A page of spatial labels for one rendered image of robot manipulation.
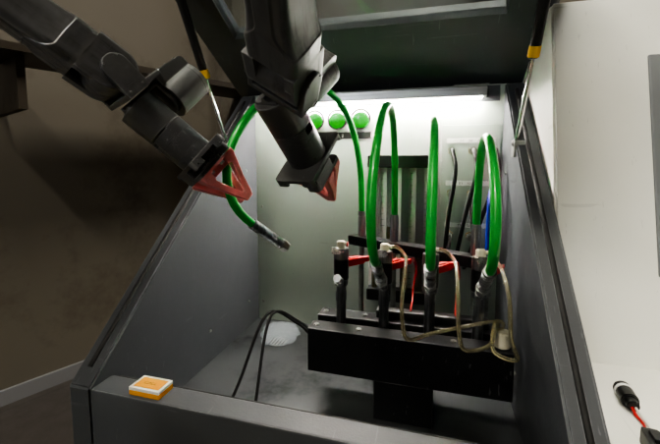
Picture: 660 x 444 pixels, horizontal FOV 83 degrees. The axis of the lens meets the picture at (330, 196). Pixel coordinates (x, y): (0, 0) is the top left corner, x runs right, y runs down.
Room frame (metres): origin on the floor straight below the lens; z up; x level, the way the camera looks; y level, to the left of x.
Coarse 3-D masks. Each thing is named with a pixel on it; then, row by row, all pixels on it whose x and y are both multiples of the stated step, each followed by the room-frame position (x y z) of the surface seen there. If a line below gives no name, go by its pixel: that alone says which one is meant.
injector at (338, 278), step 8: (336, 256) 0.67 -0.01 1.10; (344, 256) 0.66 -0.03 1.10; (336, 264) 0.67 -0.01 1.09; (344, 264) 0.66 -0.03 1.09; (336, 272) 0.67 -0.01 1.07; (344, 272) 0.66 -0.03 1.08; (336, 280) 0.64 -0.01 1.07; (344, 280) 0.67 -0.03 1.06; (336, 288) 0.68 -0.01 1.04; (344, 288) 0.67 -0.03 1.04; (336, 296) 0.67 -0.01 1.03; (344, 296) 0.67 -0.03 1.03; (336, 304) 0.68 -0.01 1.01; (344, 304) 0.67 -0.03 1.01; (336, 312) 0.68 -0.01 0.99; (344, 312) 0.67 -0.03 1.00; (336, 320) 0.68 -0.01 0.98; (344, 320) 0.67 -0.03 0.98
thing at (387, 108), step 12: (384, 108) 0.61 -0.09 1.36; (384, 120) 0.58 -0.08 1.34; (396, 120) 0.74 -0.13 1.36; (396, 132) 0.76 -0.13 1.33; (372, 144) 0.54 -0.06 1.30; (396, 144) 0.78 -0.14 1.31; (372, 156) 0.53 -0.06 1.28; (396, 156) 0.79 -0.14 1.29; (372, 168) 0.52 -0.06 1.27; (396, 168) 0.79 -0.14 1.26; (372, 180) 0.51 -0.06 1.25; (396, 180) 0.80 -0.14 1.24; (372, 192) 0.50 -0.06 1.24; (396, 192) 0.80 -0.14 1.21; (372, 204) 0.50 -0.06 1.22; (396, 204) 0.80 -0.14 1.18; (372, 216) 0.50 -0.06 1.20; (396, 216) 0.80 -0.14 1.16; (372, 228) 0.50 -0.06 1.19; (396, 228) 0.80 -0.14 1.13; (372, 240) 0.51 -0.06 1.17; (396, 240) 0.80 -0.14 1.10; (372, 252) 0.52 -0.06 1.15; (372, 264) 0.54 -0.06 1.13; (384, 276) 0.59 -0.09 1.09
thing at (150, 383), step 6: (144, 378) 0.52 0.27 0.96; (150, 378) 0.52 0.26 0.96; (138, 384) 0.50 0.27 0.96; (144, 384) 0.50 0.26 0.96; (150, 384) 0.50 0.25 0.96; (156, 384) 0.50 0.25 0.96; (162, 384) 0.50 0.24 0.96; (132, 390) 0.50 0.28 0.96; (168, 390) 0.50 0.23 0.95; (144, 396) 0.49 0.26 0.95; (150, 396) 0.49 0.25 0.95; (156, 396) 0.49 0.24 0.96; (162, 396) 0.49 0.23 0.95
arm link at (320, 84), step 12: (324, 48) 0.51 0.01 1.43; (324, 60) 0.50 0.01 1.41; (312, 72) 0.42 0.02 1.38; (324, 72) 0.51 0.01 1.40; (336, 72) 0.53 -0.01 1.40; (252, 84) 0.46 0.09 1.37; (312, 84) 0.42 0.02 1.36; (324, 84) 0.51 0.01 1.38; (276, 96) 0.45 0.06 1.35; (300, 96) 0.42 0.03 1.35; (312, 96) 0.44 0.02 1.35; (288, 108) 0.45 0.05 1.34; (300, 108) 0.44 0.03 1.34
